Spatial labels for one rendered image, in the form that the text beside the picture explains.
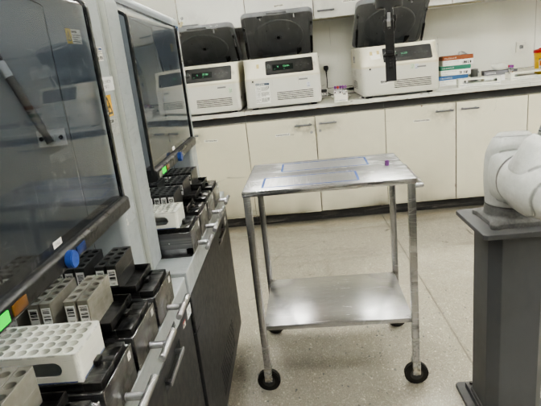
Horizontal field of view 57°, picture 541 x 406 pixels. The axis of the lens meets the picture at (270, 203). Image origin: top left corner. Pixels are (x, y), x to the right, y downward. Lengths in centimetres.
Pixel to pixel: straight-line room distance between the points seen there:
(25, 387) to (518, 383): 152
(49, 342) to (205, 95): 302
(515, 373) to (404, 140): 232
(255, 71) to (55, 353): 309
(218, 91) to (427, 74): 150
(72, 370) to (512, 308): 132
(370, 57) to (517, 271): 241
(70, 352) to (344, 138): 314
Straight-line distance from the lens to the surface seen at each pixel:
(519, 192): 141
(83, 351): 85
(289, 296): 215
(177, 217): 146
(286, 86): 370
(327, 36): 433
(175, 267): 140
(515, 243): 165
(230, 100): 372
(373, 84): 375
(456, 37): 454
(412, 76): 380
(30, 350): 88
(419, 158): 389
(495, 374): 186
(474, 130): 397
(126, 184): 123
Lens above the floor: 126
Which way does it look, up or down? 16 degrees down
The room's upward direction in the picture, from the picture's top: 6 degrees counter-clockwise
